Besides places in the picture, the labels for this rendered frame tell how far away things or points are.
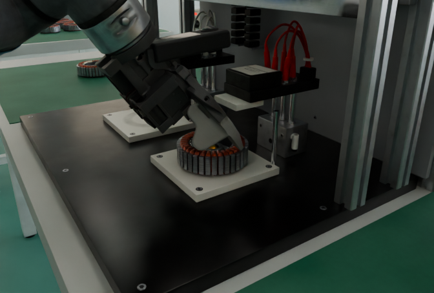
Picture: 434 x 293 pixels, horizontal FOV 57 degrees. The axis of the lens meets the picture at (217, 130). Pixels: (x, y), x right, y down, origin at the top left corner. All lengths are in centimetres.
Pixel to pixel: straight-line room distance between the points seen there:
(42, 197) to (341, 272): 43
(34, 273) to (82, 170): 110
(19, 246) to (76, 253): 139
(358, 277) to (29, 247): 156
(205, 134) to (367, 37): 23
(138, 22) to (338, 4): 24
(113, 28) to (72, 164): 29
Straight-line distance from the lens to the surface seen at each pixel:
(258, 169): 61
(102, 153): 72
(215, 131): 53
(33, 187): 69
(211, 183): 57
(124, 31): 47
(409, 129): 60
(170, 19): 586
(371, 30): 49
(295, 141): 67
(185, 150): 59
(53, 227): 58
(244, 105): 60
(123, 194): 58
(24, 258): 183
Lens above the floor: 106
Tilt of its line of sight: 22 degrees down
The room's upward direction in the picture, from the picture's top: straight up
